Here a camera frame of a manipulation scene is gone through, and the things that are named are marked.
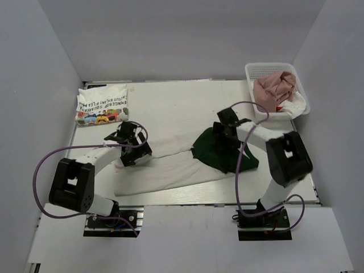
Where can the white plastic basket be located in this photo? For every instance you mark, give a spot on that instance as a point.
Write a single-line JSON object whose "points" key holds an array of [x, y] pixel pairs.
{"points": [[255, 70]]}

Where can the pink t-shirt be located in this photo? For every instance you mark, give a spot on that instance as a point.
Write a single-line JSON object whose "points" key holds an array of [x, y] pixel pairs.
{"points": [[270, 91]]}

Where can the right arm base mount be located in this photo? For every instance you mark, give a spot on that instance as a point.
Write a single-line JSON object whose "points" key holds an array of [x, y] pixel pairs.
{"points": [[269, 227]]}

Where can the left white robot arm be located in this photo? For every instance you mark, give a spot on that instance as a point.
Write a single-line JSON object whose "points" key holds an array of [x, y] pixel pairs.
{"points": [[73, 184]]}

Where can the folded white printed t-shirt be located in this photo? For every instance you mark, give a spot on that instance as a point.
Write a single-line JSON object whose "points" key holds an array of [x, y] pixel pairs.
{"points": [[102, 105]]}

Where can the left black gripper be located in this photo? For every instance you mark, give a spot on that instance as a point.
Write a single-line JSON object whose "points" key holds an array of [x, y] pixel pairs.
{"points": [[143, 150]]}

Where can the white t-shirt red print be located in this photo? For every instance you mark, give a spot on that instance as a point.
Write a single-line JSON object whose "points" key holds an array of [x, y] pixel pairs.
{"points": [[294, 106]]}

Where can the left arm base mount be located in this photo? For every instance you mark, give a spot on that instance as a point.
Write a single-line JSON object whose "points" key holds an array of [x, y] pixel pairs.
{"points": [[95, 227]]}

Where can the white and green t-shirt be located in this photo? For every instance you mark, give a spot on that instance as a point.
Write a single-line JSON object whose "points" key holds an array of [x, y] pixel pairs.
{"points": [[179, 161]]}

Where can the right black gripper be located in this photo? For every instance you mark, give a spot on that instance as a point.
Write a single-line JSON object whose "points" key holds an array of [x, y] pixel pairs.
{"points": [[219, 128]]}

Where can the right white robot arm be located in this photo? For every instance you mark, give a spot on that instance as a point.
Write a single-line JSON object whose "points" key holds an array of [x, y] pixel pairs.
{"points": [[288, 160]]}

